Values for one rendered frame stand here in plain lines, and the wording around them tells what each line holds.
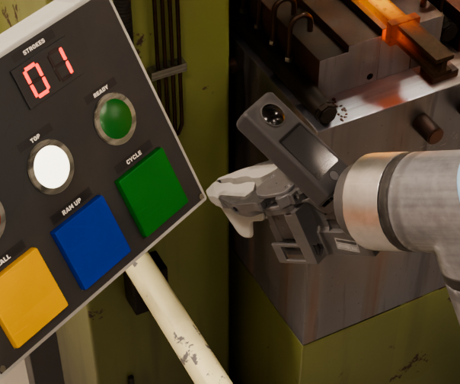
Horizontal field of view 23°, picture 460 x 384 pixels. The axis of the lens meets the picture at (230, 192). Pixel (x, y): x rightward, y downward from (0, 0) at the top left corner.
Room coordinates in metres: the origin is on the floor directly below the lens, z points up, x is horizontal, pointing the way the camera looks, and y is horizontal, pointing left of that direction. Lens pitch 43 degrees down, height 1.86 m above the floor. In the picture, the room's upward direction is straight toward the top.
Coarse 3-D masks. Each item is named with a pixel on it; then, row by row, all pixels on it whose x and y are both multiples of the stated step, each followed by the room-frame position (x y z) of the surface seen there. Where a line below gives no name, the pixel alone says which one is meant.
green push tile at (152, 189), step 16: (144, 160) 0.93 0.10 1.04; (160, 160) 0.94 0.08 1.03; (128, 176) 0.91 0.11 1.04; (144, 176) 0.92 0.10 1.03; (160, 176) 0.93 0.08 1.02; (176, 176) 0.94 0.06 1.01; (128, 192) 0.89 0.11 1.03; (144, 192) 0.90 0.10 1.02; (160, 192) 0.92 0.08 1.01; (176, 192) 0.93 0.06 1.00; (128, 208) 0.89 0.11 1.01; (144, 208) 0.89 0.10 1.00; (160, 208) 0.90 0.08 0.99; (176, 208) 0.92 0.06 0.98; (144, 224) 0.88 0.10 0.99; (160, 224) 0.89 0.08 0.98
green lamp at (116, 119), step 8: (104, 104) 0.95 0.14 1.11; (112, 104) 0.95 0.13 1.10; (120, 104) 0.96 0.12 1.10; (104, 112) 0.94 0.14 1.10; (112, 112) 0.95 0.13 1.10; (120, 112) 0.95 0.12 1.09; (128, 112) 0.96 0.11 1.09; (104, 120) 0.93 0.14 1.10; (112, 120) 0.94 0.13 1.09; (120, 120) 0.95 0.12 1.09; (128, 120) 0.95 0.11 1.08; (104, 128) 0.93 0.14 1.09; (112, 128) 0.93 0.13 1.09; (120, 128) 0.94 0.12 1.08; (128, 128) 0.95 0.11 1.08; (112, 136) 0.93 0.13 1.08; (120, 136) 0.93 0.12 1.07
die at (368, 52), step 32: (320, 0) 1.33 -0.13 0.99; (352, 0) 1.32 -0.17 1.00; (416, 0) 1.33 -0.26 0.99; (320, 32) 1.27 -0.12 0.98; (352, 32) 1.25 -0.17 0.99; (384, 32) 1.25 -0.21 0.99; (320, 64) 1.20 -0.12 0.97; (352, 64) 1.23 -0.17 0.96; (384, 64) 1.25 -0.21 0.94; (416, 64) 1.28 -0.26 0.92
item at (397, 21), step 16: (368, 0) 1.31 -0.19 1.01; (384, 0) 1.31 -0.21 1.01; (384, 16) 1.27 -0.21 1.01; (400, 16) 1.27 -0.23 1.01; (416, 16) 1.26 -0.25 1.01; (400, 32) 1.24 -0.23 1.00; (416, 32) 1.22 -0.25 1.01; (416, 48) 1.21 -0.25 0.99; (432, 48) 1.19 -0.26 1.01; (432, 64) 1.18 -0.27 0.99
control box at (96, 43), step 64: (64, 0) 1.04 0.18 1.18; (0, 64) 0.91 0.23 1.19; (64, 64) 0.95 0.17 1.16; (128, 64) 1.00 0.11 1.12; (0, 128) 0.86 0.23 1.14; (64, 128) 0.90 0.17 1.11; (0, 192) 0.82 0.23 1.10; (64, 192) 0.86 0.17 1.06; (192, 192) 0.95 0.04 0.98; (0, 256) 0.77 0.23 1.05; (128, 256) 0.85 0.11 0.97; (64, 320) 0.77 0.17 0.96
